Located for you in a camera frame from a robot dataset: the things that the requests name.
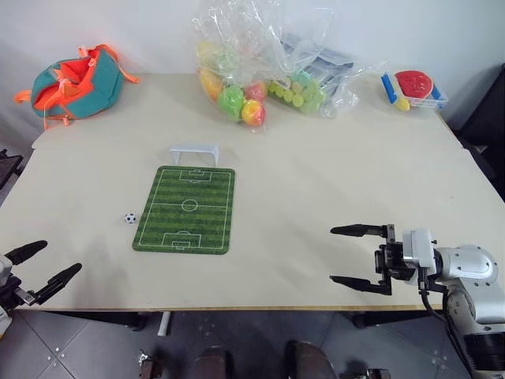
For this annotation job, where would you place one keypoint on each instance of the yellow toy piece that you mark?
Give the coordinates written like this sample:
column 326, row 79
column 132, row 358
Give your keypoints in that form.
column 402, row 105

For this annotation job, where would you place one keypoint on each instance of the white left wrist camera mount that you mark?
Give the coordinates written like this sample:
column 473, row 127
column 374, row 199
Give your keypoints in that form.
column 4, row 266

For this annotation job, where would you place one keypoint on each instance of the black chair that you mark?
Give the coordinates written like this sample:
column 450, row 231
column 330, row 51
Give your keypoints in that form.
column 483, row 118

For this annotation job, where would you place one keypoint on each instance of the small soccer ball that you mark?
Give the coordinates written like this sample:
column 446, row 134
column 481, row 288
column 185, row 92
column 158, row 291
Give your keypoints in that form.
column 129, row 218

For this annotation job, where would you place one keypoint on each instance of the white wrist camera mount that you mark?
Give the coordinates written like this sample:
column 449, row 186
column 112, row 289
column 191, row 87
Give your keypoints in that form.
column 4, row 266
column 420, row 248

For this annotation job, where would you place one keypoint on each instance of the black folding frame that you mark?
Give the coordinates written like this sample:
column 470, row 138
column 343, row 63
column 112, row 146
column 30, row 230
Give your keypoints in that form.
column 8, row 166

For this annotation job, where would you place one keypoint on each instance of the yellow red toy peach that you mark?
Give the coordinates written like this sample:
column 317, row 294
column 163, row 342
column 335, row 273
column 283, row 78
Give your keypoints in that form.
column 254, row 112

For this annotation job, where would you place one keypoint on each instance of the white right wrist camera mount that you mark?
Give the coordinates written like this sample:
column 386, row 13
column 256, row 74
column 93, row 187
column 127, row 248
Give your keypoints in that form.
column 420, row 248

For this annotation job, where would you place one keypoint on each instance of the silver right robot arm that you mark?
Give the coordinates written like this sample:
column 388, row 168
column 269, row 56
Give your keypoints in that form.
column 473, row 272

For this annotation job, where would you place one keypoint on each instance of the clear plastic toy box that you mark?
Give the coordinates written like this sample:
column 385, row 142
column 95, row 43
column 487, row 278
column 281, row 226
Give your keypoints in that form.
column 430, row 102

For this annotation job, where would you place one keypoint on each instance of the blue white toy stick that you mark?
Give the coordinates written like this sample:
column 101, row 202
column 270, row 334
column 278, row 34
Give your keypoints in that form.
column 388, row 88

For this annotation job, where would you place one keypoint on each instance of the white table leg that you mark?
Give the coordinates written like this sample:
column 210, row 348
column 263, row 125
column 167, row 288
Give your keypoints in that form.
column 164, row 323

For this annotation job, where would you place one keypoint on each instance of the white toy goal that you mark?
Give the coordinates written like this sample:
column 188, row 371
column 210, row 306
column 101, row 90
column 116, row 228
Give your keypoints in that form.
column 195, row 148

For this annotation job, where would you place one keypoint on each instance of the teal and orange backpack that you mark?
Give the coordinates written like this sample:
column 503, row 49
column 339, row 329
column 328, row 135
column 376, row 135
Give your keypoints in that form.
column 87, row 87

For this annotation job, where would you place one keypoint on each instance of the green soccer field mat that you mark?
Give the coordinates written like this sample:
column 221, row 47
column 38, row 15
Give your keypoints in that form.
column 187, row 209

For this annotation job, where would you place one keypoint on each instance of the red toy watermelon slice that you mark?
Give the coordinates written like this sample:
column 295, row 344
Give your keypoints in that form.
column 414, row 83

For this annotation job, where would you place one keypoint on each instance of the clear plastic bag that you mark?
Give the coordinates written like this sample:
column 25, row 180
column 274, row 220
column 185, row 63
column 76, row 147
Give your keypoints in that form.
column 276, row 59

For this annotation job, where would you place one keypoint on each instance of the dark rounded shape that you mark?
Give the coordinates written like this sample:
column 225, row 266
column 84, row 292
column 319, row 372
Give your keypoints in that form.
column 215, row 363
column 307, row 361

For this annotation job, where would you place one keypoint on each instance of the green toy apple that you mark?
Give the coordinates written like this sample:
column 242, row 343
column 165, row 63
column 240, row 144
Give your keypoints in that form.
column 230, row 100

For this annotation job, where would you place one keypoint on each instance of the black table frame bracket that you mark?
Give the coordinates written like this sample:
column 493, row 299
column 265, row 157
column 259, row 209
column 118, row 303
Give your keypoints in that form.
column 98, row 317
column 386, row 317

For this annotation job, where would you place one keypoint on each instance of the yellow toy mango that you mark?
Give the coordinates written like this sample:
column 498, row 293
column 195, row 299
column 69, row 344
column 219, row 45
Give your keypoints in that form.
column 211, row 85

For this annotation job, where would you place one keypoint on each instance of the green toy grape bunch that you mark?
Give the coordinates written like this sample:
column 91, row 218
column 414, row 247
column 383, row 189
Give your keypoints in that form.
column 300, row 92

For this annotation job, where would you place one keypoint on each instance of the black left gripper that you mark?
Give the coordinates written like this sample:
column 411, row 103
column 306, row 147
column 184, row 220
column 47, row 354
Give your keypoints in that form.
column 10, row 294

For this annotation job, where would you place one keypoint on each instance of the plastic bag of green balls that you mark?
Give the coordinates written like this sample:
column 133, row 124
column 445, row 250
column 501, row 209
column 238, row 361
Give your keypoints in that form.
column 327, row 63

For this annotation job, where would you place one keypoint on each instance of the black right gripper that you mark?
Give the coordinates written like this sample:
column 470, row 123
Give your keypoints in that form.
column 394, row 260

